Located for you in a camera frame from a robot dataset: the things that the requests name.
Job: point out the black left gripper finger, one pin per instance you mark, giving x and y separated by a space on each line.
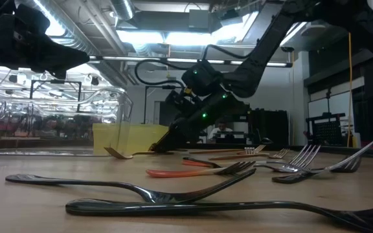
63 58

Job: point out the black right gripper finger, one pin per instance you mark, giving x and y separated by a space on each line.
172 137

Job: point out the black fork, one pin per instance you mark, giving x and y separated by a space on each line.
76 182
238 168
290 178
173 207

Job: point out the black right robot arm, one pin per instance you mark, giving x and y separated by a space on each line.
264 48

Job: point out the person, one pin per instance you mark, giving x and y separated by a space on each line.
219 129

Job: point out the yellow plastic bin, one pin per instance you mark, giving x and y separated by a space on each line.
141 139

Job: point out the clear plastic bin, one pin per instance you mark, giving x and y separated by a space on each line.
44 106

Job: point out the black cabinet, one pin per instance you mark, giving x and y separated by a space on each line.
270 129

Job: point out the long led light bar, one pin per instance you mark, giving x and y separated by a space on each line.
141 59

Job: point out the black pegboard cart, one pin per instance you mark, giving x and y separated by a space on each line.
327 132

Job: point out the white board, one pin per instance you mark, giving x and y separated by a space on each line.
342 103

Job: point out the large silver ceiling duct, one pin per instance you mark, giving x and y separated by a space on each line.
83 45

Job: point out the black frame stand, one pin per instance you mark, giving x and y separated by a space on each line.
145 106

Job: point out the small silver ceiling duct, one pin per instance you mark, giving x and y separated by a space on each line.
121 8

